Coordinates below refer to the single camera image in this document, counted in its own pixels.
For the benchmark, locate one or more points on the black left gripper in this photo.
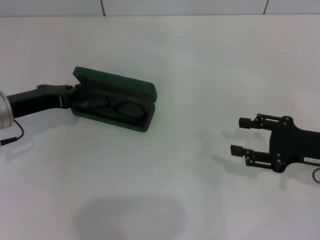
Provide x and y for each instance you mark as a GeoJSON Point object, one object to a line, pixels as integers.
{"type": "Point", "coordinates": [37, 100]}

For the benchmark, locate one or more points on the black glasses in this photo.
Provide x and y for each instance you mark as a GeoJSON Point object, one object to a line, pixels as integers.
{"type": "Point", "coordinates": [112, 106]}

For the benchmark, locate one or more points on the green glasses case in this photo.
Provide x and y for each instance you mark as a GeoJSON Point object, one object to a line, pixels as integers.
{"type": "Point", "coordinates": [117, 80]}

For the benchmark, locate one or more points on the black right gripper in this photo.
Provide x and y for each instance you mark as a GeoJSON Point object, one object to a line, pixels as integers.
{"type": "Point", "coordinates": [295, 145]}

